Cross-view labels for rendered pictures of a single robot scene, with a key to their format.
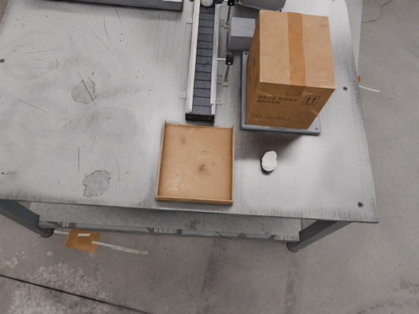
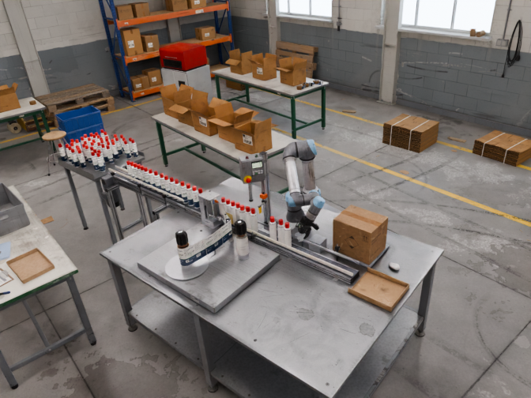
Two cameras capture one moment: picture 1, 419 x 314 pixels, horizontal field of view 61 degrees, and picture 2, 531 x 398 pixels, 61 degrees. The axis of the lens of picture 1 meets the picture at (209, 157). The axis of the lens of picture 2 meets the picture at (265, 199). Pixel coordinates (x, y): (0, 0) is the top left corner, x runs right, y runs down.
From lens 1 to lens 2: 2.28 m
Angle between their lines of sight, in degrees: 44
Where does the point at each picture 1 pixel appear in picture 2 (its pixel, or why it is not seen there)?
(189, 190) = (392, 298)
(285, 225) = (410, 317)
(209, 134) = (365, 279)
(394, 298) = (475, 306)
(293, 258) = (428, 337)
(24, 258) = not seen: outside the picture
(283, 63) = (367, 223)
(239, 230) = (401, 339)
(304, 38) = (357, 214)
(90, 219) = not seen: outside the picture
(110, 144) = (347, 316)
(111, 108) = (324, 307)
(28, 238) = not seen: outside the picture
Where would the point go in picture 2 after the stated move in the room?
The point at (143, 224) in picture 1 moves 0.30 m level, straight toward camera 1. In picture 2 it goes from (369, 385) to (416, 390)
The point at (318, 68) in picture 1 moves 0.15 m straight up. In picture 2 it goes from (375, 216) to (376, 198)
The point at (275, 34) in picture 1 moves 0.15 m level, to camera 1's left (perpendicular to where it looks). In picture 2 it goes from (350, 219) to (336, 229)
